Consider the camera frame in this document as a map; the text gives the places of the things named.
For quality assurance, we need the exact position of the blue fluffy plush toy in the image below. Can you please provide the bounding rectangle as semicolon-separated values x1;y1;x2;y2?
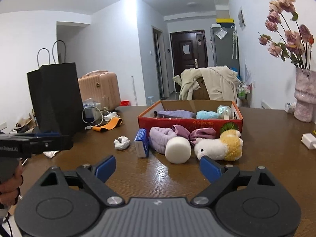
196;110;220;120

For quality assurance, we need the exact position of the person's left hand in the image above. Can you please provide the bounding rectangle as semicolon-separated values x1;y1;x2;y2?
0;163;24;207

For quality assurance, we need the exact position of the red cardboard box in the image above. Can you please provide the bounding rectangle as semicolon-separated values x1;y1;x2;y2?
138;100;243;137

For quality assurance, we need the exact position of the purple satin bow scrunchie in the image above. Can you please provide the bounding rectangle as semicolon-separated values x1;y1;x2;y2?
171;125;216;147

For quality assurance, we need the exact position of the purple cloth in box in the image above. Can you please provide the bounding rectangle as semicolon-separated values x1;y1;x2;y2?
157;110;196;119

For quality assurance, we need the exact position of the white round sponge puff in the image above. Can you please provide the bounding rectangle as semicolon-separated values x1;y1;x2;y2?
165;136;191;164

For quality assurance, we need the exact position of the white yellow sheep plush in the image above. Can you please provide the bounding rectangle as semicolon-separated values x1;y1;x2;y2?
194;130;244;161

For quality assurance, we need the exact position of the white charger block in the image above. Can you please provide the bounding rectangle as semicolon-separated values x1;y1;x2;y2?
301;133;316;150

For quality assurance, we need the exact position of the orange strap band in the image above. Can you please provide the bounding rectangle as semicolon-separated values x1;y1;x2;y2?
92;117;123;133

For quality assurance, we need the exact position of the pale green mesh ball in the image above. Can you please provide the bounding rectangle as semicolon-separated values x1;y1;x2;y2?
216;105;232;120

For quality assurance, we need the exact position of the grey refrigerator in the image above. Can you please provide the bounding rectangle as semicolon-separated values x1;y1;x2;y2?
211;23;240;73

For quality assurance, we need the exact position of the dried pink flower bouquet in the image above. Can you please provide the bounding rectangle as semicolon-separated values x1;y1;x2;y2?
259;0;315;71

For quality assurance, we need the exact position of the beige coat on chair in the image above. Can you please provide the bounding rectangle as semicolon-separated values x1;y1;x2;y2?
173;66;241;101

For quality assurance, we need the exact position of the clear glass jar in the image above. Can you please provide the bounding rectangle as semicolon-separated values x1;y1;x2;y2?
100;96;110;111

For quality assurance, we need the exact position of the black paper shopping bag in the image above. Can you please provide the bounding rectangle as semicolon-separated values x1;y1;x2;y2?
26;39;86;136

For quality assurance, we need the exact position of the small white jar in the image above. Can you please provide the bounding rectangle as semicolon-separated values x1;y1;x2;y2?
285;102;296;114

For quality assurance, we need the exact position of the small white bottle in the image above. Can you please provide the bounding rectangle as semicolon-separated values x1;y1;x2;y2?
103;111;119;122

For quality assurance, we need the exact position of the pink textured vase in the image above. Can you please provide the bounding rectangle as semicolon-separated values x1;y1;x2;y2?
294;69;315;122

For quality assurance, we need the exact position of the yellow box on fridge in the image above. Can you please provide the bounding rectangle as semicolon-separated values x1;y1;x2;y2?
216;18;234;24

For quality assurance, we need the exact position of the wooden chair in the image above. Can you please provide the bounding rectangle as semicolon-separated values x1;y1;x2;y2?
192;77;209;100

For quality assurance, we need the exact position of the dark brown entrance door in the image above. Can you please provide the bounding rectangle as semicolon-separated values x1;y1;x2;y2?
169;30;210;93

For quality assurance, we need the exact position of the crumpled white tissue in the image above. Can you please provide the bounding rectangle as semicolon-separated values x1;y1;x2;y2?
114;136;130;150

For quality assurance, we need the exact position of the pink hard-shell suitcase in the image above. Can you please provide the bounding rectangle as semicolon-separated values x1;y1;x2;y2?
78;70;121;111

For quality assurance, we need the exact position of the blue tissue pack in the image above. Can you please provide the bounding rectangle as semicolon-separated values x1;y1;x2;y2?
134;128;149;158

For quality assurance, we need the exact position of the lilac fluffy headband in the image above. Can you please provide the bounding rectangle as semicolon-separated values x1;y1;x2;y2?
149;127;177;155

